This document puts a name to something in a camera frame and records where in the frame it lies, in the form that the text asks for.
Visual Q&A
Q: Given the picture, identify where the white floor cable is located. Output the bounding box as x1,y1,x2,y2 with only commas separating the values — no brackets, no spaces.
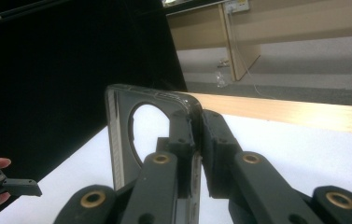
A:
228,11,275,101

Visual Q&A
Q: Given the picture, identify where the white power socket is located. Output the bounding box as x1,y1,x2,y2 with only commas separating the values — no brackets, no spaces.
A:
224,0,250,14

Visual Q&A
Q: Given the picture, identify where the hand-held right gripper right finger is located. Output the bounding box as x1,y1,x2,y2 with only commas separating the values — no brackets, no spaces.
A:
199,109,244,200

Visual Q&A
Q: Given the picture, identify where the clear grey phone case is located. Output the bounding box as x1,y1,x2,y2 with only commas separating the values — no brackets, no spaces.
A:
105,83,204,224

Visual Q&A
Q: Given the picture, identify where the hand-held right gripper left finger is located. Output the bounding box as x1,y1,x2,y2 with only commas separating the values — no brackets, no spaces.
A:
156,110,202,200

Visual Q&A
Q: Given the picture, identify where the white table mat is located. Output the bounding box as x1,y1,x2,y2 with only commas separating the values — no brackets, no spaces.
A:
0,104,352,224

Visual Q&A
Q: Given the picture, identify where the black curtain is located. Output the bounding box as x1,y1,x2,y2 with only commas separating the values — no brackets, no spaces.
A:
0,0,188,217

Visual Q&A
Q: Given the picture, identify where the small white floor item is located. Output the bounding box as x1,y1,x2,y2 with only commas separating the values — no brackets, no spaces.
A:
216,58,232,68

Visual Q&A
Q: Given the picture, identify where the clear plastic wrapper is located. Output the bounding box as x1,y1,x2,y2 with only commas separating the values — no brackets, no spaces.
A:
215,70,228,89

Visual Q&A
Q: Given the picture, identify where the beige wooden desk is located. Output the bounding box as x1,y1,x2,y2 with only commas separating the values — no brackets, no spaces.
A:
165,0,352,82

